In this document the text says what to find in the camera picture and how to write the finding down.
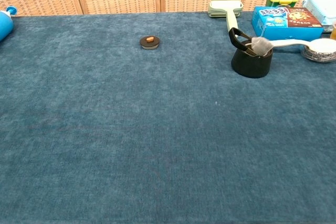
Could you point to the small black lid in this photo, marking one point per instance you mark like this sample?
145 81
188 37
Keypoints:
150 43

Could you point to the orange jelly cup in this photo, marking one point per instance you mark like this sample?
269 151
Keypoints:
334 31

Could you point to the blue detergent pump bottle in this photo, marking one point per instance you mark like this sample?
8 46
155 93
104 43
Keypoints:
4 24

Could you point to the blue wet wipes pack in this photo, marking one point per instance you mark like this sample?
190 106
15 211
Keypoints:
320 9

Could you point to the blue table cloth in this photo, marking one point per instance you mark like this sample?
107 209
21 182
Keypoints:
105 142

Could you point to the blue cookie box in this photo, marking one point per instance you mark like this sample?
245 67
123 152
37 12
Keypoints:
283 27

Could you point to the black mug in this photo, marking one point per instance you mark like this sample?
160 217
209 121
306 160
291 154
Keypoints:
249 65

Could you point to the white dish brush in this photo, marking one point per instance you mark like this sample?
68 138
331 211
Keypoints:
320 48

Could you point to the pyramid tea bag green tag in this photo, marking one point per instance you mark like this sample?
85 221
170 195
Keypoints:
261 45

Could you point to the pale green lint roller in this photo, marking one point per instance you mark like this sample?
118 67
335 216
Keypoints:
231 16

